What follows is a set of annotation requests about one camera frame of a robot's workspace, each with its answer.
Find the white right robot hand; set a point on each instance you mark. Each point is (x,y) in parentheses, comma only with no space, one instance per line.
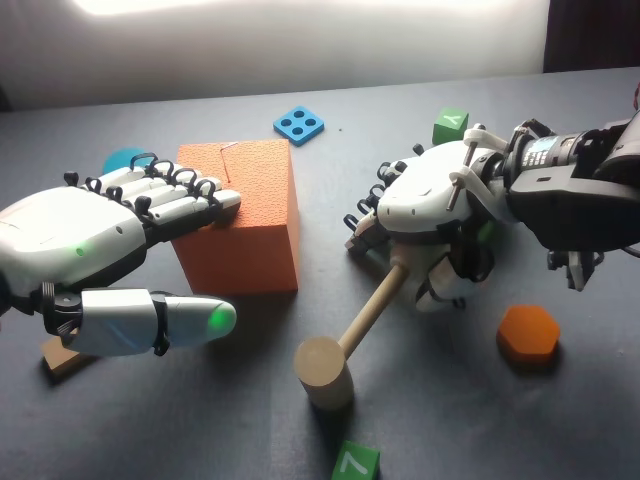
(425,195)

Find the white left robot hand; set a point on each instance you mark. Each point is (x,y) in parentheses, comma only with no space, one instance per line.
(65,230)

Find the large orange foam cube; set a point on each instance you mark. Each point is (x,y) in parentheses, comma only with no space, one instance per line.
(260,250)

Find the small green letter Y block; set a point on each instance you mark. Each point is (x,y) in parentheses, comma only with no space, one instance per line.
(447,131)

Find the blue round disc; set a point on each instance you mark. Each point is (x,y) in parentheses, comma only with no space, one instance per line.
(117,159)

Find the plain wooden rectangular block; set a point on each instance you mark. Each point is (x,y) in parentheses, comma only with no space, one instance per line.
(57,360)

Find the blue square block four holes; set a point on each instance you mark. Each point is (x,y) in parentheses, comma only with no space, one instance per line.
(286,131)

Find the orange hexagon block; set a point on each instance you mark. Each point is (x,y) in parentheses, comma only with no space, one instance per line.
(527,332)

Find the thin metal nail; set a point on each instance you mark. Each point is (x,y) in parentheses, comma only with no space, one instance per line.
(225,165)

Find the small green number 7 block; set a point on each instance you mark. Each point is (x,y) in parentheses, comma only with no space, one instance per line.
(355,462)

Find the large green foam cube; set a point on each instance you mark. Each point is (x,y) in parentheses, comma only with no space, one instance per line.
(486,231)

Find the grey table cloth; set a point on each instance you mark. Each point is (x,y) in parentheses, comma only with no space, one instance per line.
(450,415)

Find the white backdrop curtain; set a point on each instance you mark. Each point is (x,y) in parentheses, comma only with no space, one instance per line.
(250,50)

